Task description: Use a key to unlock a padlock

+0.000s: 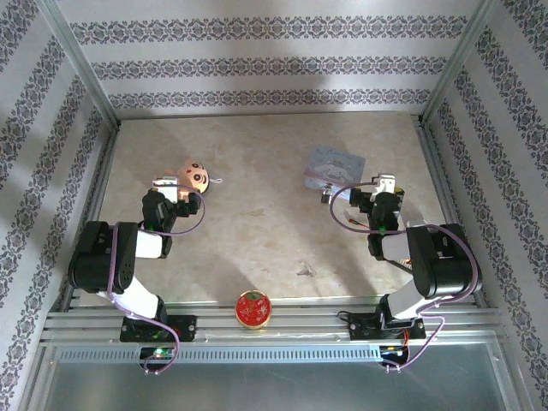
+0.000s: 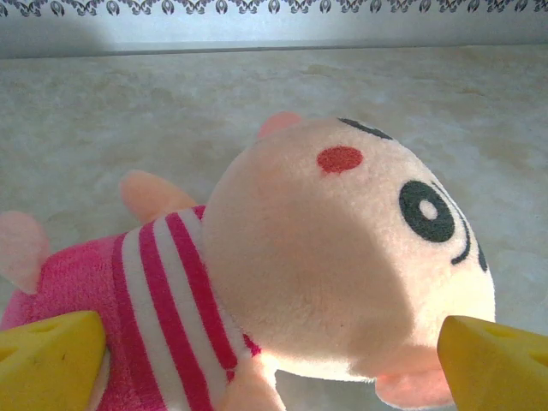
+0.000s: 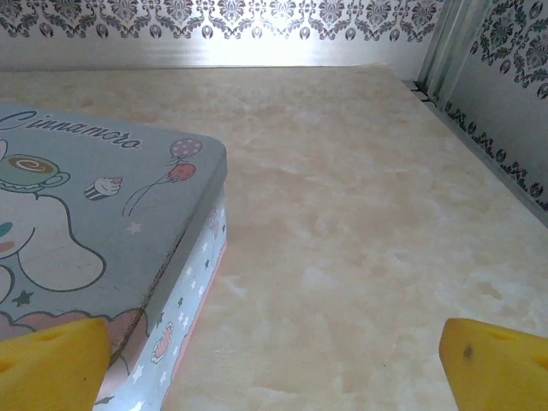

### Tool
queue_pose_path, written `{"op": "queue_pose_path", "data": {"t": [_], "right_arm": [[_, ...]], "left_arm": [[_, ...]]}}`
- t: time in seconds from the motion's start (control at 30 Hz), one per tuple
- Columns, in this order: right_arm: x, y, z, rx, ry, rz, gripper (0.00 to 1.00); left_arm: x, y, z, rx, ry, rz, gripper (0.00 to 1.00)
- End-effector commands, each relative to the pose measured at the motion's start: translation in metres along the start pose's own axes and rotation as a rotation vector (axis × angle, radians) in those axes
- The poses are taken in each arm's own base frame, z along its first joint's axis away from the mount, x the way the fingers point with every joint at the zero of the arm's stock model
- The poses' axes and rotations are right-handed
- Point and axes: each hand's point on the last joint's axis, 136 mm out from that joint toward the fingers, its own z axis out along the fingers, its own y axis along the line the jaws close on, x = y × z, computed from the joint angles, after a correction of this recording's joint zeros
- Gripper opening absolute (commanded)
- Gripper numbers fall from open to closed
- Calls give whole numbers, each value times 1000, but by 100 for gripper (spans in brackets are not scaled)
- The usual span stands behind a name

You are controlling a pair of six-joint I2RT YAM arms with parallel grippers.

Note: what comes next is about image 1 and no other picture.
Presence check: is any blue cartoon dog tin box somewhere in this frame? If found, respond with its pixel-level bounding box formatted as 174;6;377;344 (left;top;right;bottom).
301;144;367;190

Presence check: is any round red gold tin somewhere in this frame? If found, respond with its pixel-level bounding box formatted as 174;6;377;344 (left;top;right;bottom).
235;289;271;331

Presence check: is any circuit board with green light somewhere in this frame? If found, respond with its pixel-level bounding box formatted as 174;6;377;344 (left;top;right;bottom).
140;346;177;361

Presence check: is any circuit board with yellow light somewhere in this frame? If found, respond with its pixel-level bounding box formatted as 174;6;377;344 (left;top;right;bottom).
379;345;410;360

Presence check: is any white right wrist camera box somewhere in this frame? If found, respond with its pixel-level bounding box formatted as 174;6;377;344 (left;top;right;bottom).
370;173;397;194

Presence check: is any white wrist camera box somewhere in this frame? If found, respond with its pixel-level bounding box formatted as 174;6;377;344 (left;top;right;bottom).
152;176;180;203
370;173;397;194

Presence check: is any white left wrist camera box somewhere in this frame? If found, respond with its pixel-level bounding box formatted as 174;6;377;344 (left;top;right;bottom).
152;176;180;203

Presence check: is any small connector with red wire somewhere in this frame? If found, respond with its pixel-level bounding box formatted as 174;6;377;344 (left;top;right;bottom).
342;208;370;227

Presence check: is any aluminium side frame rail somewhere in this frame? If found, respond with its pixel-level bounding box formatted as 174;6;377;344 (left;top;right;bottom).
410;114;489;309
59;122;122;312

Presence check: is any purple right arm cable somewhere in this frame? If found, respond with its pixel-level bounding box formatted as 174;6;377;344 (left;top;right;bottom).
330;180;480;373

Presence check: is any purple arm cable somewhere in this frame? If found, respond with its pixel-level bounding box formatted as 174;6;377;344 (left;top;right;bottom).
330;180;480;373
106;183;207;377

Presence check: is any cartoon boy plush keychain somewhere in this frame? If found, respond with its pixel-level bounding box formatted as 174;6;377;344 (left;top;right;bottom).
156;157;224;202

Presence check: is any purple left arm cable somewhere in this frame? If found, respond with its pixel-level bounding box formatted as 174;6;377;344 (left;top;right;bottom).
106;183;207;377

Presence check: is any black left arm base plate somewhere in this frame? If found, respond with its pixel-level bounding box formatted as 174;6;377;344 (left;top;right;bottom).
119;315;198;343

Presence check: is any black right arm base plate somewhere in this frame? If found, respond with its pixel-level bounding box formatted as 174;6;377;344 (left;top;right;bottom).
348;319;427;343

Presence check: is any aluminium front frame rail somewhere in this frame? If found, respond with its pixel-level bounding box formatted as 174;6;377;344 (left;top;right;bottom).
40;295;506;344

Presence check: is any aluminium corner post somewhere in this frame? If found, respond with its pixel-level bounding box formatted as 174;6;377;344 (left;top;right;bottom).
418;0;507;125
36;0;123;129

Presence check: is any grey slotted cable duct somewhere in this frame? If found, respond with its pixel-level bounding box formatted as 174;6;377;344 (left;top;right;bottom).
55;345;383;364

